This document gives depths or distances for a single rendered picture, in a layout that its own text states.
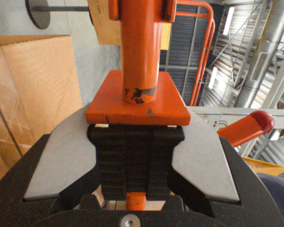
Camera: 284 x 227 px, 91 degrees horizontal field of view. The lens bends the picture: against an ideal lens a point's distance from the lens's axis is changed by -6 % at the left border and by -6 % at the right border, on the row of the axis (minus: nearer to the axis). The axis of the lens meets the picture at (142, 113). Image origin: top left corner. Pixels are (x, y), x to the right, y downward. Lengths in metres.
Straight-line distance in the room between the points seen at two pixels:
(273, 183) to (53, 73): 0.42
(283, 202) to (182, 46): 10.86
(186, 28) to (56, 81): 10.86
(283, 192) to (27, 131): 0.40
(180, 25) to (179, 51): 1.56
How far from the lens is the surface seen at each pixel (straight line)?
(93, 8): 1.68
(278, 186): 0.37
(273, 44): 5.93
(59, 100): 0.28
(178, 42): 10.95
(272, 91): 2.90
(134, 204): 0.18
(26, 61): 0.22
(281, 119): 1.82
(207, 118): 1.31
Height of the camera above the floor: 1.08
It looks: 2 degrees up
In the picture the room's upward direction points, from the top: 92 degrees clockwise
